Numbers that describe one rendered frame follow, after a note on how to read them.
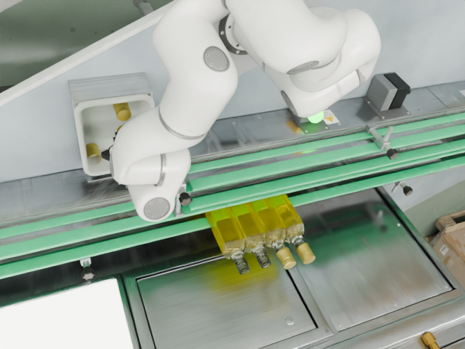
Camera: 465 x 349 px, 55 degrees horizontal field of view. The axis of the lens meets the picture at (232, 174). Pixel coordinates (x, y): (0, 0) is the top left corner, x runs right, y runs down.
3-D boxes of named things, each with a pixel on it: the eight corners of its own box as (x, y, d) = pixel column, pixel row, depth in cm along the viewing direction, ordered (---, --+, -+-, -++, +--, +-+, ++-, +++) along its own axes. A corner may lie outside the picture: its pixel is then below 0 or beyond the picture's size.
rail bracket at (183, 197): (164, 194, 117) (178, 231, 109) (165, 148, 105) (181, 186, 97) (175, 192, 118) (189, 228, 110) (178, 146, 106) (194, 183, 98)
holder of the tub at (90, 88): (82, 167, 118) (87, 188, 113) (68, 79, 98) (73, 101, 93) (146, 155, 123) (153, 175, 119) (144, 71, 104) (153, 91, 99)
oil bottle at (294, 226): (254, 190, 132) (286, 248, 119) (257, 176, 128) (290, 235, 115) (270, 185, 134) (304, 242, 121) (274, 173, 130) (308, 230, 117)
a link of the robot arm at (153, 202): (144, 154, 75) (198, 155, 79) (132, 127, 83) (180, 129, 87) (135, 227, 82) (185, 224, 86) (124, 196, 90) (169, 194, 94)
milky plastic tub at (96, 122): (79, 154, 114) (84, 178, 108) (66, 81, 97) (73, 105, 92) (146, 142, 119) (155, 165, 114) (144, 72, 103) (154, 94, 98)
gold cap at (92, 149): (99, 152, 108) (96, 140, 110) (84, 157, 107) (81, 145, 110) (103, 162, 110) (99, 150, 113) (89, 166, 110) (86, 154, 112)
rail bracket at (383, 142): (360, 129, 131) (387, 160, 123) (369, 110, 126) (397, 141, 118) (371, 127, 132) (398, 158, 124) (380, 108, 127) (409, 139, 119)
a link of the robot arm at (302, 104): (252, 57, 88) (293, 103, 79) (308, 19, 88) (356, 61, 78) (267, 88, 96) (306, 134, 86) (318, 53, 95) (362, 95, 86)
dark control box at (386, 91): (365, 95, 140) (380, 111, 135) (373, 74, 134) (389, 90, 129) (385, 92, 143) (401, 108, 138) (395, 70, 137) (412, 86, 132)
